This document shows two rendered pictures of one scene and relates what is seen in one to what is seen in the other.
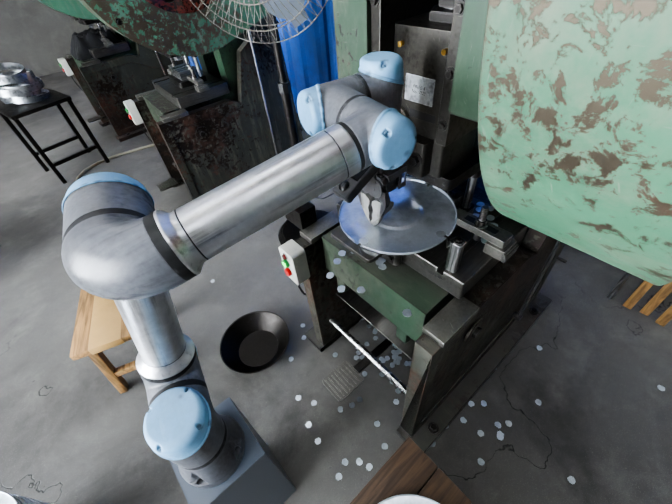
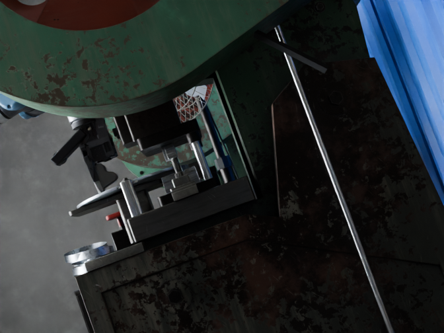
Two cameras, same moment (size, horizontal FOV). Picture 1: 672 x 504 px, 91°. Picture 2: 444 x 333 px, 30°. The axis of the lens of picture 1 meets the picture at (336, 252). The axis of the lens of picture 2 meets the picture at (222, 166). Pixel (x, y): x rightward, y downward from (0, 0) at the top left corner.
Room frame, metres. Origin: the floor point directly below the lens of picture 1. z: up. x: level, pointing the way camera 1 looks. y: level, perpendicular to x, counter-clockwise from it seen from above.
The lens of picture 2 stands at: (-0.97, -1.60, 0.61)
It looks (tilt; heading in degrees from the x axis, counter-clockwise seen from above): 4 degrees up; 35
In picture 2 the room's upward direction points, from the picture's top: 20 degrees counter-clockwise
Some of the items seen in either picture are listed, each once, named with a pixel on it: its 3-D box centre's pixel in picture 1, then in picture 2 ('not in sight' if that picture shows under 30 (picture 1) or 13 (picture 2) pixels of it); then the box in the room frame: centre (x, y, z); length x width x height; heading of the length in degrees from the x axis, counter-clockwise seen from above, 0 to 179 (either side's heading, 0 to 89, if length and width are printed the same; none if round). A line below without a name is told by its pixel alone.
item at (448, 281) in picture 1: (425, 220); (194, 211); (0.73, -0.27, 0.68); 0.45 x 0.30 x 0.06; 36
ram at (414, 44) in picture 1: (431, 97); (133, 86); (0.71, -0.24, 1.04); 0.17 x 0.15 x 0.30; 126
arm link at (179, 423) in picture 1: (184, 424); not in sight; (0.26, 0.35, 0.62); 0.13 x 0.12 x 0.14; 26
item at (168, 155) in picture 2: not in sight; (169, 152); (0.73, -0.26, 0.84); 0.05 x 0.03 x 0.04; 36
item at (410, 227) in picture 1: (396, 212); (129, 187); (0.65, -0.16, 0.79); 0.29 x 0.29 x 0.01
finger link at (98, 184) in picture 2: (384, 209); (105, 180); (0.61, -0.12, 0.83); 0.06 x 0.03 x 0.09; 127
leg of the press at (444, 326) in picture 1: (514, 292); (282, 281); (0.60, -0.54, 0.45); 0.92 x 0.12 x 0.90; 126
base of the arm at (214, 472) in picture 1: (206, 444); not in sight; (0.25, 0.34, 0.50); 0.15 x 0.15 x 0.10
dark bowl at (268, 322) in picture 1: (256, 343); not in sight; (0.77, 0.39, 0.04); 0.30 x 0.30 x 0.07
